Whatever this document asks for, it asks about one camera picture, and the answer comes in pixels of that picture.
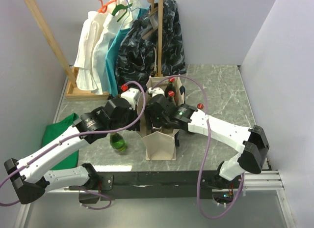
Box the cola bottle front red cap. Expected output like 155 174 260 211
167 90 176 105

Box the green bottle front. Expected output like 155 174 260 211
109 133 127 152

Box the dark cola bottle red cap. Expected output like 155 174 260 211
166 77 176 93

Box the beige canvas tote bag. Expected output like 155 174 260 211
137 77 185 160

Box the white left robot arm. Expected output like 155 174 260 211
4 96 139 204

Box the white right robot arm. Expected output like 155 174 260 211
144 94 269 189

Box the wooden clothes rack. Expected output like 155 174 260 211
24 0 163 101

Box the dark patterned shirt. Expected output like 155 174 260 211
115 0 186 91

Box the teal shirt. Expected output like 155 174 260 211
102 8 148 96

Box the green cloth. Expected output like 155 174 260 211
41 112 80 171

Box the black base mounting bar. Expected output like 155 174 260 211
70 170 241 200

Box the white ruffled shirt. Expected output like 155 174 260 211
74 11 107 91

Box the wooden hanger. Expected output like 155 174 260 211
142 0 158 40

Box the pale white blouse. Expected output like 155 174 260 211
92 0 127 95

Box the orange hanger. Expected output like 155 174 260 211
97 0 117 13

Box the green hanger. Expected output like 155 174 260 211
111 4 128 22

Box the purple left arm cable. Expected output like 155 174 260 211
0 81 148 210

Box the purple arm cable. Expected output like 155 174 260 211
149 75 245 219
0 81 148 210

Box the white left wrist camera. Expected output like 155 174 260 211
121 85 141 110

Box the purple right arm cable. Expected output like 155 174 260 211
149 75 245 219

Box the blue wire hanger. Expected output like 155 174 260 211
120 0 140 29

